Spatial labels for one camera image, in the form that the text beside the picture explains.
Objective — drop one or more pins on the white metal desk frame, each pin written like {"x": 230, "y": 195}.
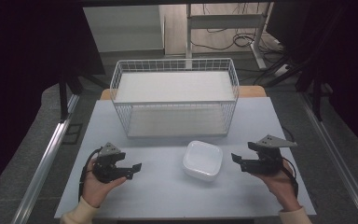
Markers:
{"x": 227, "y": 21}

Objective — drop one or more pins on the white square bowl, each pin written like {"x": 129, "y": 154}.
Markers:
{"x": 202, "y": 160}

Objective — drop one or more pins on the black square frame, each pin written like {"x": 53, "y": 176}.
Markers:
{"x": 73, "y": 133}

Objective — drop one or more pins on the white power strip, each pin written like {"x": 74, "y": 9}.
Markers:
{"x": 281, "y": 70}

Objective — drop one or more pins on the pale grey table mat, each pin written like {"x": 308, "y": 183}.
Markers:
{"x": 161, "y": 193}

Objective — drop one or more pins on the black stand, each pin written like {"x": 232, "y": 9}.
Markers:
{"x": 317, "y": 99}
{"x": 63, "y": 96}

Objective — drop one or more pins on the white panel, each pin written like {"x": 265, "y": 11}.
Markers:
{"x": 121, "y": 28}

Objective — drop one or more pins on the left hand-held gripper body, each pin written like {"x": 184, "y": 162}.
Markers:
{"x": 105, "y": 161}

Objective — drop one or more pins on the wooden table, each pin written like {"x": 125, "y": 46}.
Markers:
{"x": 252, "y": 91}

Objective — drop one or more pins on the person's left hand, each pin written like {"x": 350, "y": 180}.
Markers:
{"x": 97, "y": 189}

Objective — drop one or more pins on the person's right hand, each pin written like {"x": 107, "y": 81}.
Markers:
{"x": 281, "y": 186}

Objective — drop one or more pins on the dark curtain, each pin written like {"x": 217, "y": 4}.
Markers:
{"x": 21, "y": 62}
{"x": 348, "y": 62}

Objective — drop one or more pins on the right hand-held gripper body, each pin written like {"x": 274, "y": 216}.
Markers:
{"x": 267, "y": 155}

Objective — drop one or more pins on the aluminium rail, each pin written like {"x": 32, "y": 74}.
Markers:
{"x": 43, "y": 165}
{"x": 338, "y": 161}

